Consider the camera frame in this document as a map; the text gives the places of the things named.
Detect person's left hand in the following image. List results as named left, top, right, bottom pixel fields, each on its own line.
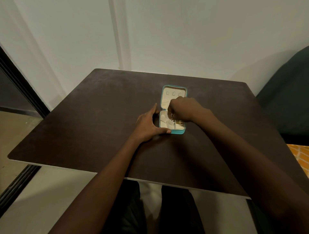
left=130, top=103, right=172, bottom=144

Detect person's right hand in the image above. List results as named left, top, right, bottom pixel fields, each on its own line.
left=167, top=96, right=213, bottom=123

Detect teal jewelry box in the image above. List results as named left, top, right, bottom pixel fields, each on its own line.
left=158, top=85, right=188, bottom=135

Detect person's right forearm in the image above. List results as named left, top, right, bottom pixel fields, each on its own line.
left=193, top=110, right=309, bottom=234

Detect person's left forearm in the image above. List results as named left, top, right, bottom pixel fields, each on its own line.
left=48, top=137, right=143, bottom=234

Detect black trousers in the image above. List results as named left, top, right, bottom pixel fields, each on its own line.
left=101, top=179, right=206, bottom=234

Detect dark grey upholstered chair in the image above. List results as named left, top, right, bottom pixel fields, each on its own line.
left=256, top=46, right=309, bottom=146

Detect orange patterned bed cloth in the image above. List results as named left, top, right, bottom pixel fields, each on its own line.
left=286, top=144, right=309, bottom=179

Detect black floor door track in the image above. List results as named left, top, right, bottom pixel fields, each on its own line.
left=0, top=165, right=42, bottom=217

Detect white wall conduit strip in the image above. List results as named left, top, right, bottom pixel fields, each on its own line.
left=108, top=0, right=132, bottom=71

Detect black door frame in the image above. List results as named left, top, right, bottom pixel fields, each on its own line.
left=0, top=46, right=51, bottom=119

